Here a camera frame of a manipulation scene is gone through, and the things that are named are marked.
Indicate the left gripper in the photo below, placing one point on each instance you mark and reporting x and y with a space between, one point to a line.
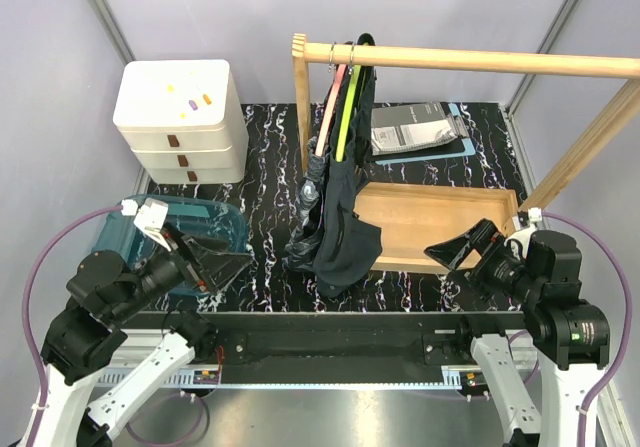
215 263

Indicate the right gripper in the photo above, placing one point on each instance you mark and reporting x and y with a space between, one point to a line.
487 238

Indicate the patterned dark grey shorts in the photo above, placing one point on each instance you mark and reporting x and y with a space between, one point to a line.
308 231

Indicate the dark navy shorts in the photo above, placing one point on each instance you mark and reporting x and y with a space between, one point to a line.
350 246

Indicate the lime green hanger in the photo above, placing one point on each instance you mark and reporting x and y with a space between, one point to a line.
353 94

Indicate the pink hanger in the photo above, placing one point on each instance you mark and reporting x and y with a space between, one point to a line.
323 135

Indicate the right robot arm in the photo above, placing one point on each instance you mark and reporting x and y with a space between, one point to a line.
539 270

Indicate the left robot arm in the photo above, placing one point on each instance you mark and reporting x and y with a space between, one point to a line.
105 293

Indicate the teal plastic bin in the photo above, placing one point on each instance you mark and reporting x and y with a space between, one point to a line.
196 217

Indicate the black marbled mat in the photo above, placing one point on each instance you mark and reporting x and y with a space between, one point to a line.
266 197

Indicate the wooden tray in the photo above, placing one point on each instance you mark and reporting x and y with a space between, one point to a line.
413 217

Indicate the blue clipboard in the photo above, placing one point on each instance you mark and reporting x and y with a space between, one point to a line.
458 148

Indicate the white drawer unit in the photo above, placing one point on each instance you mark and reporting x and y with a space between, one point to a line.
183 121

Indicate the grey spiral notebook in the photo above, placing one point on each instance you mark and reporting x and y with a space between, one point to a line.
409 128

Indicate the wooden clothes rack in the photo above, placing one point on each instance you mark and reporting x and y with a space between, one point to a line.
619 111

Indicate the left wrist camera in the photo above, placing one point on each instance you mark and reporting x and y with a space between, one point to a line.
150 219

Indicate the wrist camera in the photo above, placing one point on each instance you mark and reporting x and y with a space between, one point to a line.
150 219
525 224

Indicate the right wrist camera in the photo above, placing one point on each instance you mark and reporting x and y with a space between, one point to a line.
525 224

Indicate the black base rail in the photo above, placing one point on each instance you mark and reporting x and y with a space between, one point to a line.
346 351

